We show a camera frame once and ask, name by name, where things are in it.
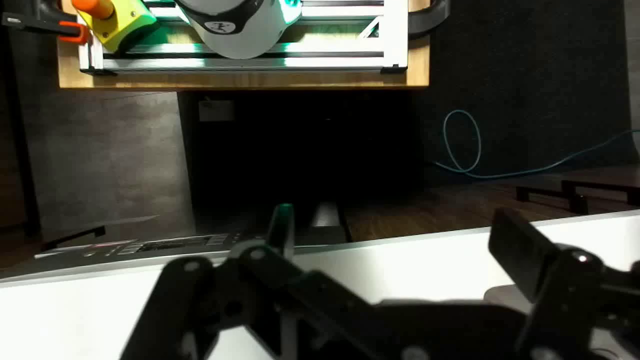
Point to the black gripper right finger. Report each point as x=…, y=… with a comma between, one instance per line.
x=572, y=300

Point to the orange black clamp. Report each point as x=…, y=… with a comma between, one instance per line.
x=70, y=31

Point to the aluminium profile frame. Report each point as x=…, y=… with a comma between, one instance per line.
x=332, y=61

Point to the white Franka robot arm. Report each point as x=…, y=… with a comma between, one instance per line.
x=241, y=37

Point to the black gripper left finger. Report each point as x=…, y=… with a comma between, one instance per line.
x=201, y=300

